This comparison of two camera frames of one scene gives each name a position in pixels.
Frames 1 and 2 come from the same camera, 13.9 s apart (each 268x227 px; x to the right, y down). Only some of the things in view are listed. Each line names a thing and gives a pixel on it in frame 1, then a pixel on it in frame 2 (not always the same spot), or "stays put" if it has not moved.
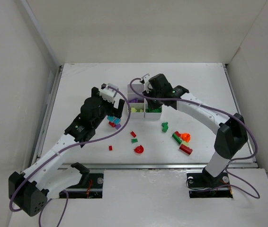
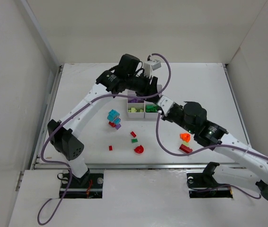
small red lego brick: (134, 135) stays put
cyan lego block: (116, 120) stays put
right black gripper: (153, 101) to (172, 113)
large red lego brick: (185, 149) stays put
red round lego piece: (139, 149) stays put
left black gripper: (107, 104) to (153, 85)
